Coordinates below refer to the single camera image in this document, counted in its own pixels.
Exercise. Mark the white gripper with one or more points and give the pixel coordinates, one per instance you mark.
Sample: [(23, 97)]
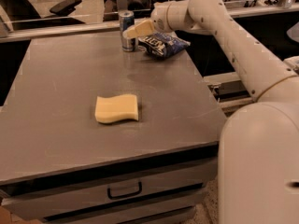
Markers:
[(159, 20)]

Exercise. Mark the redbull can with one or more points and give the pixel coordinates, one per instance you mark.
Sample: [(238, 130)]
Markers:
[(127, 20)]

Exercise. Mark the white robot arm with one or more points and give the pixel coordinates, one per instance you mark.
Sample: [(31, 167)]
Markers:
[(258, 163)]

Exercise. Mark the yellow sponge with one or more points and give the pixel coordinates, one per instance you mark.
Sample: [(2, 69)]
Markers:
[(117, 108)]

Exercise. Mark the blue chip bag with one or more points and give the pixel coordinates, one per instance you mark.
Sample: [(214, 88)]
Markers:
[(161, 45)]

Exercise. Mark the grey drawer cabinet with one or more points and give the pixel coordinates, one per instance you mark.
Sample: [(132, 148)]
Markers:
[(57, 160)]

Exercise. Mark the black drawer handle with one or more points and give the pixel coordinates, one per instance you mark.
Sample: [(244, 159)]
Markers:
[(124, 190)]

